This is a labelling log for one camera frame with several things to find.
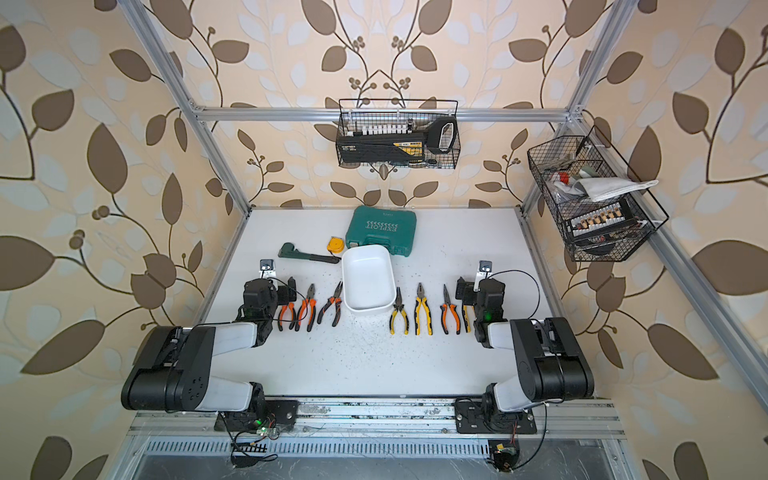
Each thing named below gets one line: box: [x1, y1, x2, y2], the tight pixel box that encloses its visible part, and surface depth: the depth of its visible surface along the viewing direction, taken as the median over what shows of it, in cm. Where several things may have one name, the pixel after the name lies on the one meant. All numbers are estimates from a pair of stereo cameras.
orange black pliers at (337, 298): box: [316, 281, 343, 327], surface depth 96 cm
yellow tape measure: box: [326, 236, 345, 254], surface depth 110 cm
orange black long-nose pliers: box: [440, 284, 461, 335], surface depth 93 cm
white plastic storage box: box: [341, 245, 397, 312], surface depth 101 cm
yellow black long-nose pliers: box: [389, 287, 410, 336], surface depth 93 cm
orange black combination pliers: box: [295, 283, 317, 333], surface depth 96 cm
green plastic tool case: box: [345, 206, 417, 257], surface depth 110 cm
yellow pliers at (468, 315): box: [462, 304, 474, 333], surface depth 93 cm
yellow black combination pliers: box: [414, 282, 433, 336], surface depth 94 cm
